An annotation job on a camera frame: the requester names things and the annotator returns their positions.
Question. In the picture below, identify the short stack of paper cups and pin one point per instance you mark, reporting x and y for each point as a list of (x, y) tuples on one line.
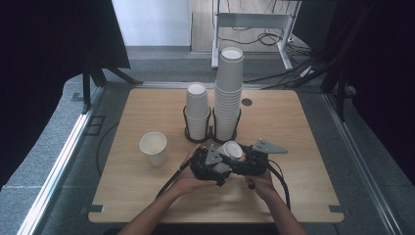
[(197, 111)]

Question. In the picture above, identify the tall stack of paper cups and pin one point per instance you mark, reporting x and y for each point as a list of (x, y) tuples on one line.
[(228, 94)]

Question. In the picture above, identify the white metal desk frame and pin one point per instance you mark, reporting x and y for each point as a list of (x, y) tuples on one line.
[(254, 20)]

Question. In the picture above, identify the person's left hand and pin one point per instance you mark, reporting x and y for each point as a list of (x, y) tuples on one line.
[(192, 184)]

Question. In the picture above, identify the black curtain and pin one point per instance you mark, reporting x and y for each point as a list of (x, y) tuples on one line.
[(49, 65), (381, 65)]

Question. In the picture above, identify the white paper cup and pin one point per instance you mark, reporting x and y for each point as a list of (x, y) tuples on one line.
[(154, 147), (233, 150)]

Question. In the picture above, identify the black stand legs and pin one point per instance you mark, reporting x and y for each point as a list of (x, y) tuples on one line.
[(94, 76), (339, 88)]

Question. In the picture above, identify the person's right hand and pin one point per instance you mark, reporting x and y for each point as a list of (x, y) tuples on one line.
[(262, 187)]

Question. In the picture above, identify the silver metal rail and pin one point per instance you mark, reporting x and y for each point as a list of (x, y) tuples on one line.
[(362, 163), (58, 163)]

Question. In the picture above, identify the white power strip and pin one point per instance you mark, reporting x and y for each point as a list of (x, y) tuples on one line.
[(306, 71)]

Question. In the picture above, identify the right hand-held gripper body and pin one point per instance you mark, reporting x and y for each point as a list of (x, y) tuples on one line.
[(257, 161)]

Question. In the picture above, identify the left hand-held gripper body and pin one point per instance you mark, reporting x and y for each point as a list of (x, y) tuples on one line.
[(204, 166)]

